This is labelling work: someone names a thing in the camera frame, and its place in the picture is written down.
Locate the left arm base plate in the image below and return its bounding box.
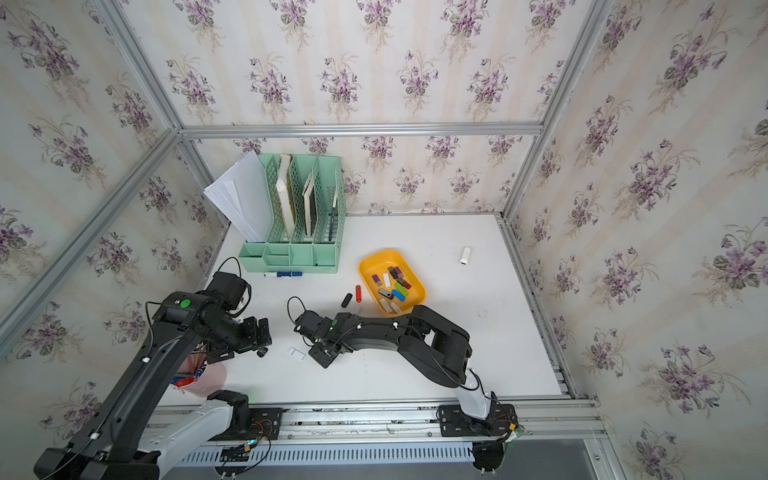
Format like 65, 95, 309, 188
207, 390, 284, 441

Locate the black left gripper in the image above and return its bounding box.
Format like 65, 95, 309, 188
205, 313, 276, 365

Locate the white paper stack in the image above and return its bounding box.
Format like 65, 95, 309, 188
203, 152, 273, 243

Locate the aluminium front rail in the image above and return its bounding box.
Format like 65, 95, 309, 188
250, 396, 608, 445

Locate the pink pen cup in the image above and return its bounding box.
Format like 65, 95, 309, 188
170, 352, 227, 397

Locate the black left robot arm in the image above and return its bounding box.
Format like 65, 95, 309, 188
33, 270, 268, 479

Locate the green desk file organizer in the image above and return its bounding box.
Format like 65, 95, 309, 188
239, 154, 347, 274

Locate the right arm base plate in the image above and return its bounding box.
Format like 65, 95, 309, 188
436, 400, 520, 438

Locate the yellow plastic storage box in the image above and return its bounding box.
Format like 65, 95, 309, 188
358, 249, 428, 317

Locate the blue marker pen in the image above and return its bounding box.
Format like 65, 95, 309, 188
263, 271, 303, 278

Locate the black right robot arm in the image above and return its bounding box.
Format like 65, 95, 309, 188
292, 305, 494, 422

